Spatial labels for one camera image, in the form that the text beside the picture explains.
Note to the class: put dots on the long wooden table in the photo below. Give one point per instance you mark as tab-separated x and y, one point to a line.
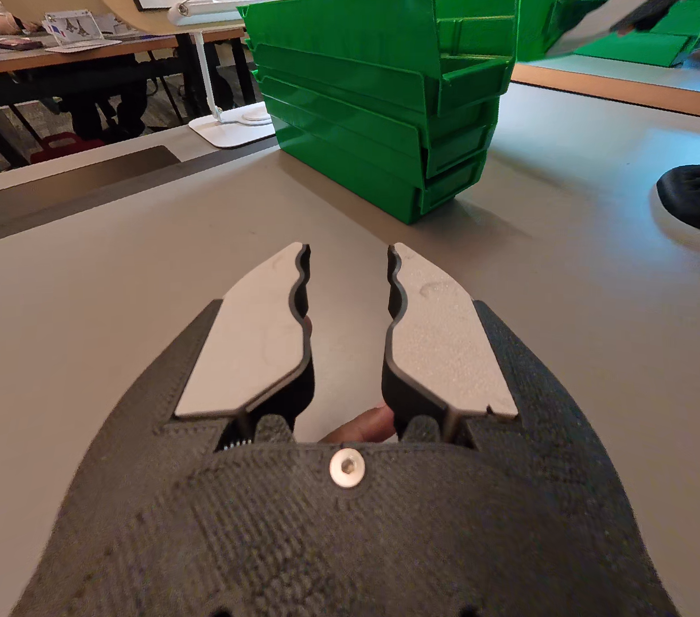
136	46

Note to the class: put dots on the white sheet holder bar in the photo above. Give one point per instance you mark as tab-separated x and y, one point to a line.
202	7

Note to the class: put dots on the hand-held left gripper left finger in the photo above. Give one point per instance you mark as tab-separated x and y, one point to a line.
251	343

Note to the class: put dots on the person's left hand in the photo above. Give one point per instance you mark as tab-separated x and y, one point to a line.
361	425

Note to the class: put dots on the white desk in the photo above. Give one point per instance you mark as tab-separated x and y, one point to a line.
164	138

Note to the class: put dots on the wooden edged side table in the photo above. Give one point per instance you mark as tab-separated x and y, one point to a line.
601	92

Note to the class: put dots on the black chair armrest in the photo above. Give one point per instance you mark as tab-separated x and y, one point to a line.
681	196

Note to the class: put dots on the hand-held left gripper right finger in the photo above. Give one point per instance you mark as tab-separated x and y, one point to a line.
448	349

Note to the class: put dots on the red bag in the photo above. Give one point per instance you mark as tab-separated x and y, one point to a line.
65	147

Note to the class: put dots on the green plastic bin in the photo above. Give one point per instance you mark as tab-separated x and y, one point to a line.
355	174
476	86
339	21
459	141

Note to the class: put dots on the white board stand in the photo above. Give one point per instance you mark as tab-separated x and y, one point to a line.
229	130

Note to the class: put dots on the small clear picture stand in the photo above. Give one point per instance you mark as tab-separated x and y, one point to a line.
74	29

